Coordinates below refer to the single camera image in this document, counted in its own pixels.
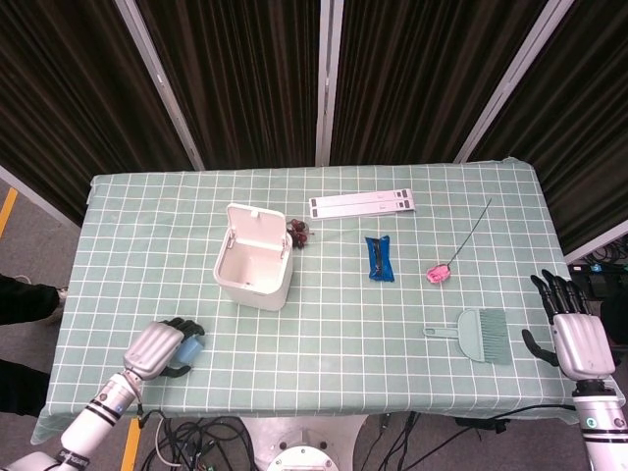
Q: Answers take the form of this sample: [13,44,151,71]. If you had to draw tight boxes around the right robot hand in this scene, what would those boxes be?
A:
[521,268,617,382]

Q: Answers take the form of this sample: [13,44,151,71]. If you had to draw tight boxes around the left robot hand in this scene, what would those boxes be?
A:
[122,317,207,382]

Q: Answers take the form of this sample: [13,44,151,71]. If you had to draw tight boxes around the light blue small object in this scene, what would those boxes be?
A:
[176,335,203,364]

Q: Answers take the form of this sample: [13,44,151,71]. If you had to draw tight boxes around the white trash bin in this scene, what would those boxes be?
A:
[212,202,294,312]

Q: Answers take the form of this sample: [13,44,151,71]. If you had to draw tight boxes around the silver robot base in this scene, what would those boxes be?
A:
[239,415,377,471]

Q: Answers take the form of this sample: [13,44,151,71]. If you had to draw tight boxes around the teal hand brush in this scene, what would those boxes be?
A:
[476,307,510,367]

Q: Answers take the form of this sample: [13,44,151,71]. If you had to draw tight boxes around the person leg black trousers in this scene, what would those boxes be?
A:
[0,274,68,326]
[0,357,50,418]

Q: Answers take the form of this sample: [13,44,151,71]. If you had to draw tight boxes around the pink artificial rose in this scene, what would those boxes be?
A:
[425,197,494,286]

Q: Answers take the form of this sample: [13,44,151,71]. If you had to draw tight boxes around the dark brown small object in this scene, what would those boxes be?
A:
[286,219,314,250]

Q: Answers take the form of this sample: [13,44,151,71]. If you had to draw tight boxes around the green checked tablecloth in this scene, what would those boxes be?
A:
[29,155,580,445]

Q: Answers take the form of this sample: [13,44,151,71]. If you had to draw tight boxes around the blue plastic packet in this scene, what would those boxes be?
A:
[363,235,396,284]

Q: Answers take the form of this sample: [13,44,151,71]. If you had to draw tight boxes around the dark screen panel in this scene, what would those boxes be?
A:
[329,0,549,166]
[136,0,325,171]
[0,0,197,227]
[468,0,628,254]

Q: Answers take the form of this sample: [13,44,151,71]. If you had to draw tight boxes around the white flat strip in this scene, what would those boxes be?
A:
[308,188,417,222]

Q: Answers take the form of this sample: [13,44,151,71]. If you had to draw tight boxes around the white cable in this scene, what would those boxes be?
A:
[154,416,186,468]

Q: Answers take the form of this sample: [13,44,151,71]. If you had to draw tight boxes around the long black cable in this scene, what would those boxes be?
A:
[453,402,578,429]

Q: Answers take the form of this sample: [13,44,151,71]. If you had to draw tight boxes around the white screen frame post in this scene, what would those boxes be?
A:
[115,0,205,172]
[453,0,575,164]
[0,164,82,230]
[315,0,344,166]
[563,230,628,264]

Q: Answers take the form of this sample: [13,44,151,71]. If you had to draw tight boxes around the black cable bundle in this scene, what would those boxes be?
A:
[136,409,259,471]

